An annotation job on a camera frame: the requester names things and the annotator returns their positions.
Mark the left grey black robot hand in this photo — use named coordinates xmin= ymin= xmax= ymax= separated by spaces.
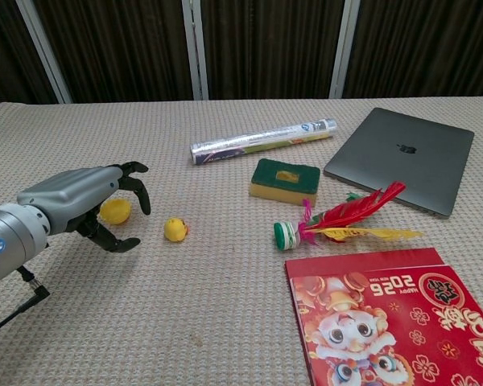
xmin=16 ymin=161 xmax=152 ymax=254

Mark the small yellow duck toy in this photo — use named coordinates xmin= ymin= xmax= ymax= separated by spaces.
xmin=163 ymin=217 xmax=192 ymax=243

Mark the yellow bowl-shaped cap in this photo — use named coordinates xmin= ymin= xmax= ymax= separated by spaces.
xmin=99 ymin=198 xmax=133 ymax=226

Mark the beige woven tablecloth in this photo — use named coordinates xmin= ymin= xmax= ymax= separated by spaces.
xmin=0 ymin=95 xmax=483 ymax=386

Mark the silver foil roll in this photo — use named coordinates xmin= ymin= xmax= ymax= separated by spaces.
xmin=189 ymin=117 xmax=341 ymax=167

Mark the green yellow sponge block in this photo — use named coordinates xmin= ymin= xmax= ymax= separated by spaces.
xmin=248 ymin=158 xmax=321 ymax=207

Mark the red yellow feather shuttlecock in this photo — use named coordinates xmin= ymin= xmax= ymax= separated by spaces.
xmin=273 ymin=180 xmax=425 ymax=253

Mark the grey closed laptop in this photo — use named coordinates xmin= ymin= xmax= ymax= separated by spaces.
xmin=322 ymin=106 xmax=476 ymax=220

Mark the red new year envelope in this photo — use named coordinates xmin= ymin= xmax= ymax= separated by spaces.
xmin=288 ymin=265 xmax=483 ymax=386

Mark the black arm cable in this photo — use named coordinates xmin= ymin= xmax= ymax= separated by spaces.
xmin=0 ymin=265 xmax=52 ymax=341

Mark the white slotted wall rail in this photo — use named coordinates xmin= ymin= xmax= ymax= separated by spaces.
xmin=181 ymin=0 xmax=210 ymax=101
xmin=328 ymin=0 xmax=362 ymax=100
xmin=15 ymin=0 xmax=72 ymax=105

